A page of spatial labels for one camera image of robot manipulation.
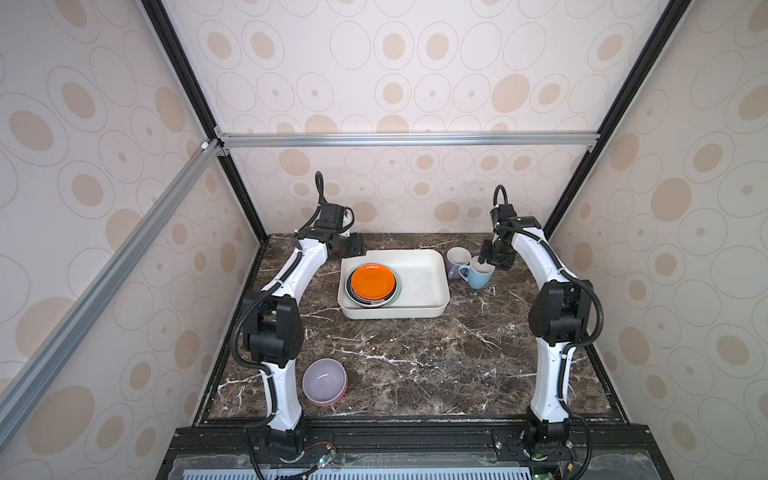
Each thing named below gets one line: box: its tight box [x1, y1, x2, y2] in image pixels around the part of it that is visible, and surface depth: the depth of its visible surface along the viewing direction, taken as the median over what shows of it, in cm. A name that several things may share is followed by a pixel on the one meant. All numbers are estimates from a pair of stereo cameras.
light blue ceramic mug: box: [458, 255, 496, 289], surface depth 102 cm
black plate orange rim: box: [346, 264, 397, 305], surface depth 102 cm
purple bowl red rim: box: [302, 358, 349, 407], surface depth 81 cm
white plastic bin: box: [337, 249, 450, 320], surface depth 104 cm
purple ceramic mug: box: [446, 246, 472, 280], surface depth 106 cm
